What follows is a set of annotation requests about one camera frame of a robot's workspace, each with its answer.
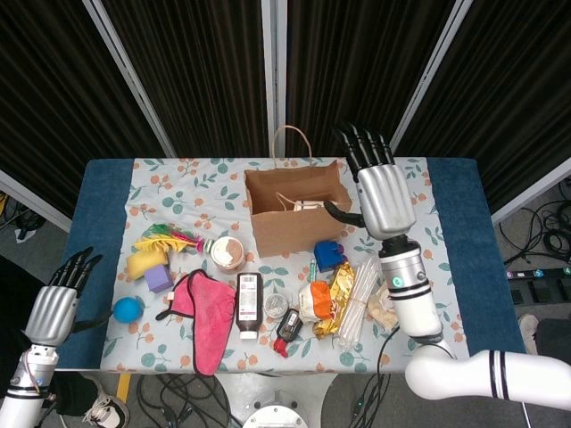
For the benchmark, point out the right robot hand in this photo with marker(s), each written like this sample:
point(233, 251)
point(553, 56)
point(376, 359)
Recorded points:
point(386, 200)

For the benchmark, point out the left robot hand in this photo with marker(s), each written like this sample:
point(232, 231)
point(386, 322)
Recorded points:
point(49, 312)

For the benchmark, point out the gold snack package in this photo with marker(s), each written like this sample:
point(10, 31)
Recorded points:
point(343, 276)

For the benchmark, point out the clear straws bundle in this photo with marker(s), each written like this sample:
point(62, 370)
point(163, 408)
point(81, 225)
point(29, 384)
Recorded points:
point(357, 307)

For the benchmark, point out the beige snack packet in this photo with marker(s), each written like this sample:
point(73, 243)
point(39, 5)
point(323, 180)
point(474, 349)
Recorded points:
point(379, 312)

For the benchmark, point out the white orange snack bag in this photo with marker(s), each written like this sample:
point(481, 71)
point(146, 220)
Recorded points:
point(312, 298)

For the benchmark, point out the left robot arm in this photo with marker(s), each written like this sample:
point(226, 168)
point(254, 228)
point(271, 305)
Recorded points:
point(22, 392)

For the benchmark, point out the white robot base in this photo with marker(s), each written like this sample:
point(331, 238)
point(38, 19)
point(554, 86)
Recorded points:
point(276, 414)

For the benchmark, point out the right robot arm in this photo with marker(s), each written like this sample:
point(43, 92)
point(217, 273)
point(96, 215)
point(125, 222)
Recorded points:
point(410, 303)

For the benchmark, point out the brown paper bag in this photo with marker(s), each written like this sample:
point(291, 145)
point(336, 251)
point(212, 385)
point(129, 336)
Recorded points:
point(294, 236)

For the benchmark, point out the small purple block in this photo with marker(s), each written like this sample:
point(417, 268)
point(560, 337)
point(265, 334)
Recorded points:
point(340, 249)

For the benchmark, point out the blue ball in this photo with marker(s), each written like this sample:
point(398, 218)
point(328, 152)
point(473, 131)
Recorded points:
point(127, 310)

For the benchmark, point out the blue toy block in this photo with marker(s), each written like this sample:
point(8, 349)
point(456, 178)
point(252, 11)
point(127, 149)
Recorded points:
point(328, 256)

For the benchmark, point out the dark trouser leg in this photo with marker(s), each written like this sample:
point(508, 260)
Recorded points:
point(71, 394)
point(555, 343)

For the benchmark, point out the yellow banana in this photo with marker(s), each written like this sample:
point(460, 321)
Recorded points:
point(143, 263)

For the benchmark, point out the purple cube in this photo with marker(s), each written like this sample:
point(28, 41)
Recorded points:
point(158, 278)

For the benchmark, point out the white black sneaker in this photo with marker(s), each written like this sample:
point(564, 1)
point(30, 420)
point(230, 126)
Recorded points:
point(105, 412)

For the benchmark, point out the blue table cover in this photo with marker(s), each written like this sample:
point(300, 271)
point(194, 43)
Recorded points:
point(98, 200)

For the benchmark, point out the yellow pink feather toy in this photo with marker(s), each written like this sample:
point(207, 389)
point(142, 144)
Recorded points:
point(165, 243)

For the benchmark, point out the black pleated partition panel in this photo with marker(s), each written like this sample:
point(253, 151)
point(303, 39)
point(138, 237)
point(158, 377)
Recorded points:
point(357, 53)
point(53, 89)
point(201, 67)
point(513, 89)

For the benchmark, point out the clear round paperclip box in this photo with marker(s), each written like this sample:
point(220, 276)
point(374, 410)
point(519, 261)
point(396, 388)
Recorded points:
point(276, 305)

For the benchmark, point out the black bottle red cap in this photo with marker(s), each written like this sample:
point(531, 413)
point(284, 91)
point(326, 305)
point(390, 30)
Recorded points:
point(290, 325)

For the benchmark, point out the pink cloth black trim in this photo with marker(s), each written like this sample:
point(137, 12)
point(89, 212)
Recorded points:
point(209, 321)

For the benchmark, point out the clear jar rubber bands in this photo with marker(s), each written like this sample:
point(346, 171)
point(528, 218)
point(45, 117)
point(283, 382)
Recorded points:
point(227, 254)

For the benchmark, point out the brown bottle white cap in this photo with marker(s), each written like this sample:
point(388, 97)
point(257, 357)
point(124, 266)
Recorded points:
point(249, 307)

